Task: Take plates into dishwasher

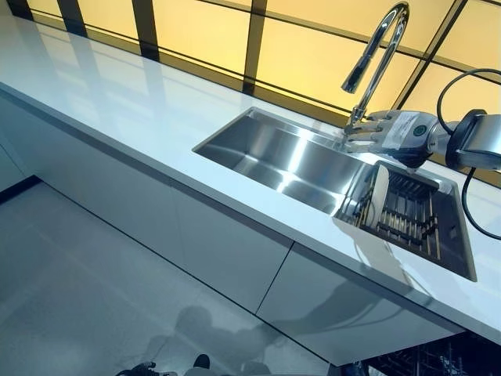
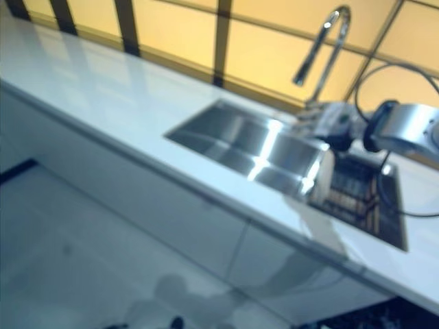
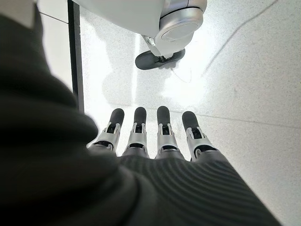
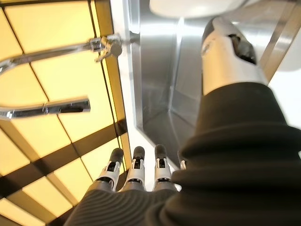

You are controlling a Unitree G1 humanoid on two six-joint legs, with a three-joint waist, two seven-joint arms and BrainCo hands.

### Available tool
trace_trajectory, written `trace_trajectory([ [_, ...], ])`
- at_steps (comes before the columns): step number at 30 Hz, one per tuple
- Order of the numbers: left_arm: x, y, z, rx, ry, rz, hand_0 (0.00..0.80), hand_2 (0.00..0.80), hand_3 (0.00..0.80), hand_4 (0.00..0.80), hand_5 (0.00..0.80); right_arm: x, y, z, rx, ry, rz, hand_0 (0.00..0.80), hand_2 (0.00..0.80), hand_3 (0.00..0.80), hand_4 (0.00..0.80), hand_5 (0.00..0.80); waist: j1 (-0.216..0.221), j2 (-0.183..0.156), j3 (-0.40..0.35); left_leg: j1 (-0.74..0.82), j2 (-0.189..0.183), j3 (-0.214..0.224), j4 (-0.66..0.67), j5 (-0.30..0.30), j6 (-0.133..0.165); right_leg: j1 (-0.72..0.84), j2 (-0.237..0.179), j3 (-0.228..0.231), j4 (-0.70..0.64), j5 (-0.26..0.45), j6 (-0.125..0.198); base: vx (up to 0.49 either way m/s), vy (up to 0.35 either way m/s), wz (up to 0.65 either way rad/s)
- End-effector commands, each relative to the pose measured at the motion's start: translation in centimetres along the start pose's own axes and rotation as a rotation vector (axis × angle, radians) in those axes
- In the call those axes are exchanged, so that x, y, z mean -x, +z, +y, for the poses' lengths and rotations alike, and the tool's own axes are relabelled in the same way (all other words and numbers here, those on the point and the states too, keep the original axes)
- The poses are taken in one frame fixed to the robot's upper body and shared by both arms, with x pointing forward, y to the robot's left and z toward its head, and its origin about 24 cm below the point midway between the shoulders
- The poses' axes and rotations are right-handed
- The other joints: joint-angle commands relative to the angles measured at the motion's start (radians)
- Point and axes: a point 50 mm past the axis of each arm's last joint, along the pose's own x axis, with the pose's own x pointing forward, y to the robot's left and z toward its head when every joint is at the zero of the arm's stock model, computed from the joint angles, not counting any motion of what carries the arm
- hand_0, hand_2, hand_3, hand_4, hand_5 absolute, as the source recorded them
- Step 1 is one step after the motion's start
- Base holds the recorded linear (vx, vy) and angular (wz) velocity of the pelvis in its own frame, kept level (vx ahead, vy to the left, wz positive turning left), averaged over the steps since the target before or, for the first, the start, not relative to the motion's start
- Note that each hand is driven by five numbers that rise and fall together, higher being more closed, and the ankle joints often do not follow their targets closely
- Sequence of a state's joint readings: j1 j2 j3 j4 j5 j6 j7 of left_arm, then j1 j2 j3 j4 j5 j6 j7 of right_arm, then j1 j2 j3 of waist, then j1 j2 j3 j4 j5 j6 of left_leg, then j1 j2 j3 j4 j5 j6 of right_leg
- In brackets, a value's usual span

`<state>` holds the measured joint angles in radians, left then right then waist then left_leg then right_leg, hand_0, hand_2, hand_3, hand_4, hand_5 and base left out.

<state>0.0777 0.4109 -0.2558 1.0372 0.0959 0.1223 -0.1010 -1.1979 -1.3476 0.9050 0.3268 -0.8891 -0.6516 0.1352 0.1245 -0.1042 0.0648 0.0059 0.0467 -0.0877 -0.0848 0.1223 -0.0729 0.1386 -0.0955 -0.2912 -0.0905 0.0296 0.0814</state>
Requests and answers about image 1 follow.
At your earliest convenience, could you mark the dishwasher wire rack with tines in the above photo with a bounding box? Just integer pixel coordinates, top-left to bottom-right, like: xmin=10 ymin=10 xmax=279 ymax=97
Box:
xmin=375 ymin=338 xmax=501 ymax=376

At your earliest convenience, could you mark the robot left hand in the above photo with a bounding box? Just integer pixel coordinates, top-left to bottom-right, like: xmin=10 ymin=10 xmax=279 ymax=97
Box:
xmin=116 ymin=361 xmax=158 ymax=376

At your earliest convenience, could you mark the black sink dish rack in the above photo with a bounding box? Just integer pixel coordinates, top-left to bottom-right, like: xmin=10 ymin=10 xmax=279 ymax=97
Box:
xmin=354 ymin=160 xmax=452 ymax=262

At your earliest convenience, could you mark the cream ceramic plate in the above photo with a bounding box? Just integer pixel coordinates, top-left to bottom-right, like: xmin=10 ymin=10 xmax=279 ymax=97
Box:
xmin=369 ymin=163 xmax=391 ymax=225

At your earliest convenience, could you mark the white cabinet door beside dishwasher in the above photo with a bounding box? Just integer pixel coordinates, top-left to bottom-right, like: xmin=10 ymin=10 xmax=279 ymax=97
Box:
xmin=255 ymin=241 xmax=467 ymax=363

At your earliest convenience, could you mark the stainless steel sink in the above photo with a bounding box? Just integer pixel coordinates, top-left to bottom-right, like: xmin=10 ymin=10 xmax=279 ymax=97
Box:
xmin=191 ymin=105 xmax=478 ymax=284

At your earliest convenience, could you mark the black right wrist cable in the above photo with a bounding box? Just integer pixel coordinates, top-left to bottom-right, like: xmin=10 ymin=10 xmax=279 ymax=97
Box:
xmin=435 ymin=67 xmax=501 ymax=239

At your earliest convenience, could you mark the built-in dishwasher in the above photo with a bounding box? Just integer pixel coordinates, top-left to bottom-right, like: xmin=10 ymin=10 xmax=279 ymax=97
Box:
xmin=350 ymin=331 xmax=501 ymax=376

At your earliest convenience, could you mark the chrome gooseneck faucet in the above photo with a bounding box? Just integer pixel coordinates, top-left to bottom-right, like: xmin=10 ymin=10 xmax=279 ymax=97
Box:
xmin=340 ymin=1 xmax=411 ymax=143

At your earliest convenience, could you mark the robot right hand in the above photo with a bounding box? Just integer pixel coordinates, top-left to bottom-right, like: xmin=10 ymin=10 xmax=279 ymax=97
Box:
xmin=343 ymin=109 xmax=437 ymax=170

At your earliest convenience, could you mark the wide white cabinet door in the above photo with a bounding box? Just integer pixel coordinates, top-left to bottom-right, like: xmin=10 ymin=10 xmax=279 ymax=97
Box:
xmin=0 ymin=92 xmax=295 ymax=315

